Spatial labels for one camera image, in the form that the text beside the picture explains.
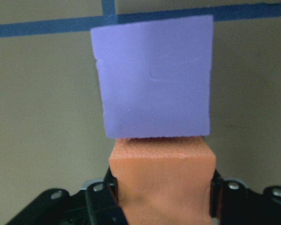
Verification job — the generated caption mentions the purple foam block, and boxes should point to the purple foam block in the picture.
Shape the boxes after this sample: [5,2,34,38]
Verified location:
[90,15,214,139]

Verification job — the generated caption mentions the orange foam block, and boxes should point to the orange foam block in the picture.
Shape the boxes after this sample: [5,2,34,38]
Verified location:
[109,137,216,225]

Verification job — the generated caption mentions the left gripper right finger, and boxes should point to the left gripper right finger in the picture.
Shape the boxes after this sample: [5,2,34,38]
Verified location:
[209,170,249,225]

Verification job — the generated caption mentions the brown paper grid mat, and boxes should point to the brown paper grid mat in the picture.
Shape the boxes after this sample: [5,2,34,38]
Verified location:
[0,0,281,225]

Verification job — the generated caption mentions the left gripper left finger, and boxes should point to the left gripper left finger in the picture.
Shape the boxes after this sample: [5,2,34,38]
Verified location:
[85,168,128,225]

